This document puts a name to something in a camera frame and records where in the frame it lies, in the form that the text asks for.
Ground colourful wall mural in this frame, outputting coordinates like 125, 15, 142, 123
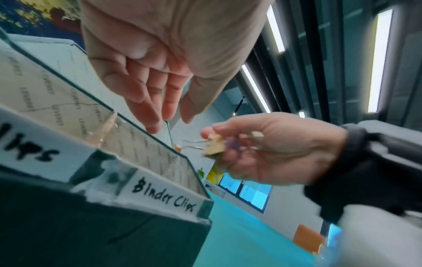
0, 0, 83, 48

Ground purple binder clip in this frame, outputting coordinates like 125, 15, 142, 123
224, 137, 247, 154

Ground dark green divided box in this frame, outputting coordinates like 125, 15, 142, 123
0, 26, 215, 267

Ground green table cloth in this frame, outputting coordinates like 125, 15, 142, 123
194, 192, 331, 267

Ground right wrist marker band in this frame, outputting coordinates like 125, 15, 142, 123
357, 120, 422, 168

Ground person's right hand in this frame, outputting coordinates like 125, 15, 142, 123
200, 112, 349, 187

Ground person's right forearm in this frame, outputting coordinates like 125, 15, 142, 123
302, 122, 422, 225

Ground tan binder clip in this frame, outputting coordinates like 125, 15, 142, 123
182, 133, 227, 157

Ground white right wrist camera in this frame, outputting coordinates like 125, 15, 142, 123
316, 204, 422, 267

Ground orange chair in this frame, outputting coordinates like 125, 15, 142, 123
292, 224, 326, 254

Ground person's left hand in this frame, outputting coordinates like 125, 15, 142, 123
80, 0, 274, 134

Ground dark framed window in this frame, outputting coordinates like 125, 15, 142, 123
218, 174, 272, 212

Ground long ceiling light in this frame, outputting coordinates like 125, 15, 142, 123
367, 9, 394, 113
241, 64, 272, 113
265, 4, 286, 53

